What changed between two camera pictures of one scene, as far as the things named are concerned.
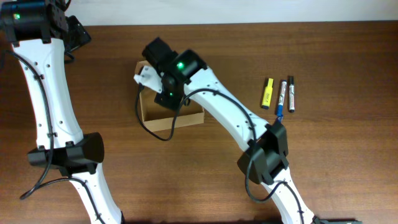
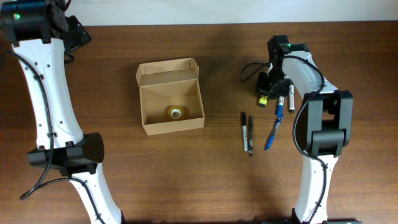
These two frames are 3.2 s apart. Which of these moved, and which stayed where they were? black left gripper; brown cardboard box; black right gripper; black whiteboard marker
Moved: black right gripper
Stayed: black whiteboard marker; black left gripper; brown cardboard box
